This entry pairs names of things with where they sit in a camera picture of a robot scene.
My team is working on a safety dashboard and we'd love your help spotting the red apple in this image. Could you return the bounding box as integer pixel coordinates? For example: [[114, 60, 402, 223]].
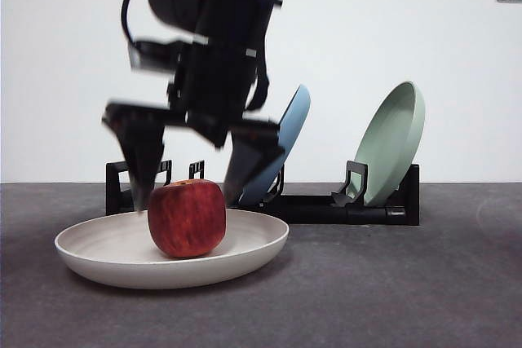
[[147, 178, 228, 260]]

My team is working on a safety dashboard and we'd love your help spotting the pale cream yellow plate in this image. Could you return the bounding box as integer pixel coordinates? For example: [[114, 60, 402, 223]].
[[54, 208, 290, 290]]

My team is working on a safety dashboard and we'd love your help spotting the blue plate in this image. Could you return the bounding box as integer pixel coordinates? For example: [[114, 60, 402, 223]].
[[238, 84, 312, 206]]

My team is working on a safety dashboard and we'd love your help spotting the black plate rack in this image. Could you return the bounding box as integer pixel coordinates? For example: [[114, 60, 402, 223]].
[[105, 159, 420, 227]]

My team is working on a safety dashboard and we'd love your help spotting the green plate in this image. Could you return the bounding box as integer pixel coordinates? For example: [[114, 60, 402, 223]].
[[351, 81, 426, 207]]

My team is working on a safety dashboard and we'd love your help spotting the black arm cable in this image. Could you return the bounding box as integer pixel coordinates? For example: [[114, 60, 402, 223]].
[[121, 0, 153, 46]]

